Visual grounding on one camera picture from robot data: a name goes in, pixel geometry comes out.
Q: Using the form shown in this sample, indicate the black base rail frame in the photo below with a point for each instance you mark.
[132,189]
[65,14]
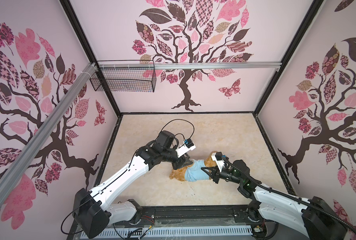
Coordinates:
[193,216]

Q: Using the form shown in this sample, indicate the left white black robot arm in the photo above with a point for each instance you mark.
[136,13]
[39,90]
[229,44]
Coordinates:
[94,210]

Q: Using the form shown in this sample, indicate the black wire basket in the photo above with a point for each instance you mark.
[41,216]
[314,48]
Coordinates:
[125,76]

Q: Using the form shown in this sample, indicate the white slotted cable duct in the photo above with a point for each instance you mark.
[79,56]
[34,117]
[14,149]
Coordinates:
[174,232]

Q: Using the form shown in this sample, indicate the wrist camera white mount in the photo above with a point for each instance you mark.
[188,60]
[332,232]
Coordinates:
[221,160]
[187,146]

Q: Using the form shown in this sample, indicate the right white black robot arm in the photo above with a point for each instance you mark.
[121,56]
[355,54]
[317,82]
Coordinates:
[313,218]

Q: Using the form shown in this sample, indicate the light blue bear hoodie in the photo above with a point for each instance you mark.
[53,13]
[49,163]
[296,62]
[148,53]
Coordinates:
[194,172]

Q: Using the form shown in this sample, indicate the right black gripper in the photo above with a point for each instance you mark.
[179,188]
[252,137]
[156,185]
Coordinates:
[215,173]

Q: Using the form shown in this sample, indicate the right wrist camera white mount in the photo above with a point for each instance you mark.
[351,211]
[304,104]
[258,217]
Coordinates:
[221,160]

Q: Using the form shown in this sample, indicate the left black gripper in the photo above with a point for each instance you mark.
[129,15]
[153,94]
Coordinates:
[180,163]

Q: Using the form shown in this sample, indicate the aluminium rail back wall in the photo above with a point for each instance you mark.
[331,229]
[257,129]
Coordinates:
[188,66]

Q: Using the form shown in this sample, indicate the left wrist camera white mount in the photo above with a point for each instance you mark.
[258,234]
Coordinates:
[187,146]

